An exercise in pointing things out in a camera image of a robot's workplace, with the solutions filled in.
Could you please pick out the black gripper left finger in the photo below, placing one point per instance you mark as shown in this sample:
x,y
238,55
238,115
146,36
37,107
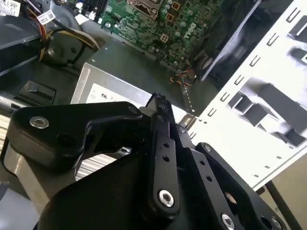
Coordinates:
x,y
72,124

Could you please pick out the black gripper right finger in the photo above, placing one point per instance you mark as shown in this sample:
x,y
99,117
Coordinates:
x,y
206,172

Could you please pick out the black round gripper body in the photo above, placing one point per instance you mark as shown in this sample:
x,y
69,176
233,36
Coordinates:
x,y
108,203

